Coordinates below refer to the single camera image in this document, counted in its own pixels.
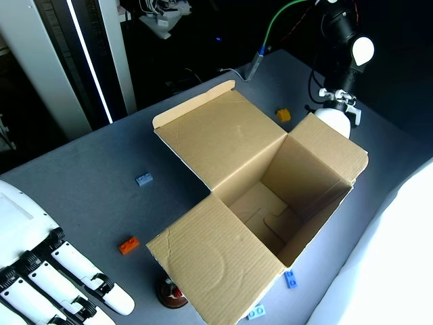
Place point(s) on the cardboard box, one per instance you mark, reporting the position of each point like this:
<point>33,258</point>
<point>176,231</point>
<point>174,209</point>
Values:
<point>216,135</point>

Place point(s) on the brown round base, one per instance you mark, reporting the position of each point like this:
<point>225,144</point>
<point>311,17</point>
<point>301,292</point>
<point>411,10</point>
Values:
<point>169,298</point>

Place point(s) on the yellow toy brick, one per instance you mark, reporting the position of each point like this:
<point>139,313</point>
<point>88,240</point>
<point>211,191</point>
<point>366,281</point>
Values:
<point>283,115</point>

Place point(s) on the bright blue toy brick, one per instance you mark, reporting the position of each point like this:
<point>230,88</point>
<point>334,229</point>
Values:
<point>291,279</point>

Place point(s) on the steel blue toy brick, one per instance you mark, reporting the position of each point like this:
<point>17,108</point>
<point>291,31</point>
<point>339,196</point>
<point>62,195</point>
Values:
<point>144,179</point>

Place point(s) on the white background equipment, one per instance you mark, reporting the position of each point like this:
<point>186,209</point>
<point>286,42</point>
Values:
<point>159,23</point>

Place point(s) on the light blue toy brick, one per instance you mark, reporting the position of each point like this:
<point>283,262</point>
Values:
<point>257,312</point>

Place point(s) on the orange toy brick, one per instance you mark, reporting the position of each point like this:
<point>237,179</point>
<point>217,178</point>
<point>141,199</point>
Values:
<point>128,245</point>

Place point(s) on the white LED light strip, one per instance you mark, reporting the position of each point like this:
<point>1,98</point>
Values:
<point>89,61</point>

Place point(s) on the grey table cloth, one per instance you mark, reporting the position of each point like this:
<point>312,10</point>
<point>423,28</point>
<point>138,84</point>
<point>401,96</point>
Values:
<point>84,203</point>

